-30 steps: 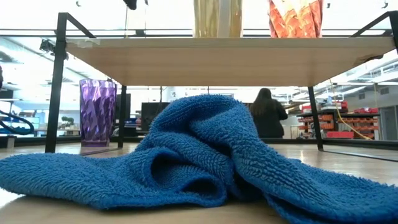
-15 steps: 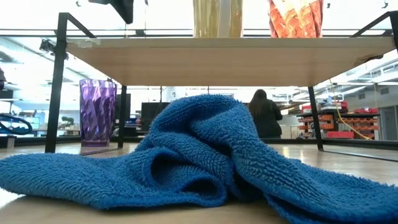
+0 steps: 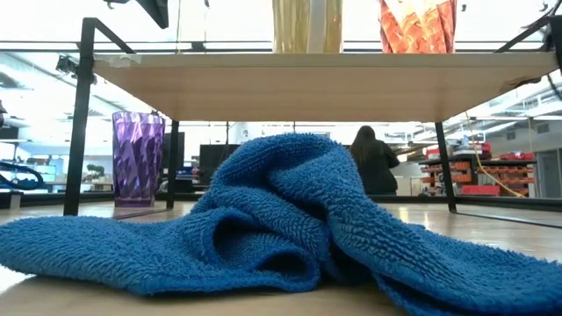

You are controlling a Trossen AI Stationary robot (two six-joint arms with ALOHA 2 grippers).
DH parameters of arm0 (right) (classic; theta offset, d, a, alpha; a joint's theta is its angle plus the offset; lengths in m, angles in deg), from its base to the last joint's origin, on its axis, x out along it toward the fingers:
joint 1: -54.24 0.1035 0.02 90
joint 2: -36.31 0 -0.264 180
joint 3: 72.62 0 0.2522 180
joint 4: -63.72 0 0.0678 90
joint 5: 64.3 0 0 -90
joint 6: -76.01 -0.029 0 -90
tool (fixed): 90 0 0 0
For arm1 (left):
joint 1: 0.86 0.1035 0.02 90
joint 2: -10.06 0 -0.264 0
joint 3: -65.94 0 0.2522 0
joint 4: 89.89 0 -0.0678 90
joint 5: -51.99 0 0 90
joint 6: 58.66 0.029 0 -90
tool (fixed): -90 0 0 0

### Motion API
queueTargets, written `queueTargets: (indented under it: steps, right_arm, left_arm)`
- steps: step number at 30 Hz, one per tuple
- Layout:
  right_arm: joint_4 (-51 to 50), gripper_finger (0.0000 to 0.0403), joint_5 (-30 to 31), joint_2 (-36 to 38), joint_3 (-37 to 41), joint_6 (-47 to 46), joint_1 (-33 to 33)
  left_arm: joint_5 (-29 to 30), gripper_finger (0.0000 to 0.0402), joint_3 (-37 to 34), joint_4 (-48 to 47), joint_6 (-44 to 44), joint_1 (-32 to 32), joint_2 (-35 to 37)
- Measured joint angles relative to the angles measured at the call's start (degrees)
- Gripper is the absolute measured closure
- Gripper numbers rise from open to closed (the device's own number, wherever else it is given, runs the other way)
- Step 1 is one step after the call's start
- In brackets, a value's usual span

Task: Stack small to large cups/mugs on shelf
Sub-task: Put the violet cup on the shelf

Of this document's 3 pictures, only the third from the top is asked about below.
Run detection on black table rig frame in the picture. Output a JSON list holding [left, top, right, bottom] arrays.
[[0, 191, 562, 212]]

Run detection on blue terry cloth towel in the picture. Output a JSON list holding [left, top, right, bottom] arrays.
[[0, 133, 562, 316]]

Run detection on person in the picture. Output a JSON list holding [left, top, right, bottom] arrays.
[[349, 126, 401, 197]]

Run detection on purple faceted plastic tumbler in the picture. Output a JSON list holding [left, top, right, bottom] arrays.
[[112, 111, 167, 208]]

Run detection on small potted plant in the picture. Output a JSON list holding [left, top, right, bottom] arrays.
[[85, 164, 106, 182]]

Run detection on blue curved cable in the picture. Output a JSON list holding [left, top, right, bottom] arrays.
[[0, 161, 45, 192]]

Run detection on shelving with red bins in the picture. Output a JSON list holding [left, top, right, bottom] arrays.
[[416, 140, 562, 198]]

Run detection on wooden shelf with black frame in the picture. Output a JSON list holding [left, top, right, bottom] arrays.
[[63, 13, 562, 229]]

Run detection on black computer monitor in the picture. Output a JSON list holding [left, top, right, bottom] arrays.
[[199, 143, 241, 183]]

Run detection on thin yellow cord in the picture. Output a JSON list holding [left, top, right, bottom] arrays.
[[465, 113, 526, 198]]

